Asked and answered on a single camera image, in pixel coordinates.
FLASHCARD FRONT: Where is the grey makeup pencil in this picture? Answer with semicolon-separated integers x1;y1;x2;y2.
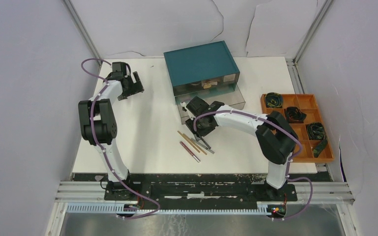
190;138;215;154

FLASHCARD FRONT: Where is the white cable duct strip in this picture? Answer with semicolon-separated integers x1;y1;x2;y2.
65;203;275;216

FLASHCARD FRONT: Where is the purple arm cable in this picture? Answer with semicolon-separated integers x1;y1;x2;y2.
80;58;161;220
180;100;314;221

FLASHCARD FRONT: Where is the rolled dark tie top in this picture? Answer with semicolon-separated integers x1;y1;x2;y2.
264;92;284;109

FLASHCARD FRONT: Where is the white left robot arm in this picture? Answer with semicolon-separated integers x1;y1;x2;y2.
78;59;144;200

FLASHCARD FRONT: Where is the teal drawer organizer box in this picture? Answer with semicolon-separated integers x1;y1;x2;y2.
163;41;240;86

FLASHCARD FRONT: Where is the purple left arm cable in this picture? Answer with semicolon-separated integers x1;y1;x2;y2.
80;58;161;220

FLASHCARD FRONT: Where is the red silver lip pencil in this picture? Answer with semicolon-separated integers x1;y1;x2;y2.
180;141;201;163

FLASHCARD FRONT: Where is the pink makeup pencil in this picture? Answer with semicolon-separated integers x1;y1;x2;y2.
198;137;211;149

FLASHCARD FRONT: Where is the rolled dark tie right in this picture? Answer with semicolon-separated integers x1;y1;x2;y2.
306;122;328;158

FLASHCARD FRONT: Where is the gold pencil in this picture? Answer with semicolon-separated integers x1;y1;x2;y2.
177;131;199;154
183;134;207;155

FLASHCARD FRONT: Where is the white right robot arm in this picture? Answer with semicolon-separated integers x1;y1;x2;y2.
180;96;302;201

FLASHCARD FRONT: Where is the rolled dark tie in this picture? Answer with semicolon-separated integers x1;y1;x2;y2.
284;107;307;123
306;122;328;158
264;92;284;109

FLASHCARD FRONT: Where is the rolled dark tie middle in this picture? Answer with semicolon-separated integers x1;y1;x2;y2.
284;107;307;123

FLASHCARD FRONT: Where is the gold pencil left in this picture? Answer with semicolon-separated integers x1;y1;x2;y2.
177;131;199;154

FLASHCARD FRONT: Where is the clear acrylic drawer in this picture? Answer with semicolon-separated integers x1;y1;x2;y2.
175;85;246;124
173;73;240;96

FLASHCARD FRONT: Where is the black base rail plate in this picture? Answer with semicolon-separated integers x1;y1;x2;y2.
71;173;333;211

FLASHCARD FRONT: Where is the aluminium frame rail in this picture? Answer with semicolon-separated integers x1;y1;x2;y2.
62;0;102;59

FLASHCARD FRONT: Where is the gold pencil right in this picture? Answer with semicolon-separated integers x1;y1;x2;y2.
183;134;207;155

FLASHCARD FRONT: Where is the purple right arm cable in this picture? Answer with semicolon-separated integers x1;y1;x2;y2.
180;100;314;221

